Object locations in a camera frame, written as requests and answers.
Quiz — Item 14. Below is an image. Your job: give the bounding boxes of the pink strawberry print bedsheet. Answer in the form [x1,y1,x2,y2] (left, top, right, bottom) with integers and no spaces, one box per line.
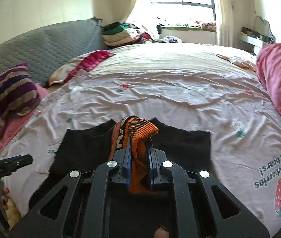
[0,43,281,235]

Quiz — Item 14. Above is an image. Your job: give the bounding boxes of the beige fuzzy rug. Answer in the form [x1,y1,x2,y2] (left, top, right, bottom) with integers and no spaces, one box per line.
[5,197,22,229]

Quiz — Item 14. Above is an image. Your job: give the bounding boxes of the purple striped pillow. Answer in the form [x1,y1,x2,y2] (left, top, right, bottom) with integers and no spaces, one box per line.
[0,63,41,138]

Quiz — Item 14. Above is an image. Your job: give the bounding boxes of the green window sill clutter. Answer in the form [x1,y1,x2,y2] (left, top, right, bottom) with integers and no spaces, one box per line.
[156,21,217,34]

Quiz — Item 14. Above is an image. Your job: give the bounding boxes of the folded clothes stack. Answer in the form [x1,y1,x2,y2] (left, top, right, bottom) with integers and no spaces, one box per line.
[102,22,154,48]

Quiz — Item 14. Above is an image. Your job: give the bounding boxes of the white curtain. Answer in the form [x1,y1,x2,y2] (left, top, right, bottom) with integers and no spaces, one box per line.
[214,0,239,48]

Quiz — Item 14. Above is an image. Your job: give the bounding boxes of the right hand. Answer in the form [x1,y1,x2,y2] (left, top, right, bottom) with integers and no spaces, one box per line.
[154,227,169,238]

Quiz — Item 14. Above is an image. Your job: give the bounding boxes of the grey quilted headboard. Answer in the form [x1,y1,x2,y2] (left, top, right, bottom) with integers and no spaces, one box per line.
[0,17,106,85]

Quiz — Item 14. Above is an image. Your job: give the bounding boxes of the white side desk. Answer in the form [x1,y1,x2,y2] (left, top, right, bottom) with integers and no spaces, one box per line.
[239,16,276,56]

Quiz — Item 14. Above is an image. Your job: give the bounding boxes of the black sweater orange cuffs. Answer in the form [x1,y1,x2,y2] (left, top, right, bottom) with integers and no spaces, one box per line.
[28,115,212,238]

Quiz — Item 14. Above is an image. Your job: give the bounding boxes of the red and cream blanket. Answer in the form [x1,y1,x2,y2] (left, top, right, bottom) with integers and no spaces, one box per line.
[48,50,115,86]

